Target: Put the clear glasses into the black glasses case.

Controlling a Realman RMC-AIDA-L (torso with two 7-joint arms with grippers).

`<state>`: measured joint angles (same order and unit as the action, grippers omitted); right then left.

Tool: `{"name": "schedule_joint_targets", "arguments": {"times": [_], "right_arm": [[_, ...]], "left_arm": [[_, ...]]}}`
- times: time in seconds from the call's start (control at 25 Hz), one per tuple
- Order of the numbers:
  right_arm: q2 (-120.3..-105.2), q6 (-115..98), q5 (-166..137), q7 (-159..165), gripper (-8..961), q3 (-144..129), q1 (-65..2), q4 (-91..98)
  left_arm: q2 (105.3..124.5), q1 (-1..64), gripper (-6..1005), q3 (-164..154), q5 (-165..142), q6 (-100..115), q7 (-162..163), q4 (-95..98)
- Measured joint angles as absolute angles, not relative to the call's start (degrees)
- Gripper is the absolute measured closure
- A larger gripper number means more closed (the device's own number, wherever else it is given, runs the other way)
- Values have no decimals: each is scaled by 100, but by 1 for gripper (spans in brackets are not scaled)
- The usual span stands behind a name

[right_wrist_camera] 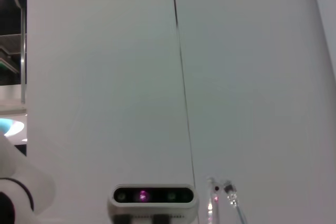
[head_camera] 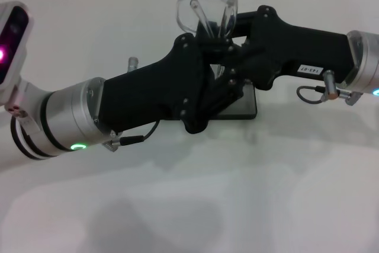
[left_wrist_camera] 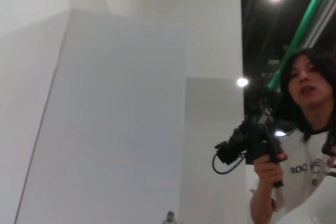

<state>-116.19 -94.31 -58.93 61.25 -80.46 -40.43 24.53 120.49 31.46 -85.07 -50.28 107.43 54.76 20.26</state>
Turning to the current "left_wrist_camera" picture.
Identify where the person's bare hand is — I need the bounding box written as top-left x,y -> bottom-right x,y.
253,152 -> 289,187

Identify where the green ceiling pipe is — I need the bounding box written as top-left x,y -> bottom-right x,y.
266,0 -> 336,88

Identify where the black handheld video camera rig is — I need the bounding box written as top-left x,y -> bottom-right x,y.
214,87 -> 287,188

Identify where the black video camera cable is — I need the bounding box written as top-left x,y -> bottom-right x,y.
212,153 -> 249,175

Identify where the person's bare forearm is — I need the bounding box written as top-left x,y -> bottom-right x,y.
248,179 -> 287,224

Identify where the silver right gripper stud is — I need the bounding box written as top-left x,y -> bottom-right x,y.
162,210 -> 177,224

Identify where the grey ceiling pipe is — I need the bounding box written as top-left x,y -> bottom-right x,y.
301,0 -> 336,51

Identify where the person in white T-shirt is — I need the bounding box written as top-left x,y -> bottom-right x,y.
248,48 -> 336,224

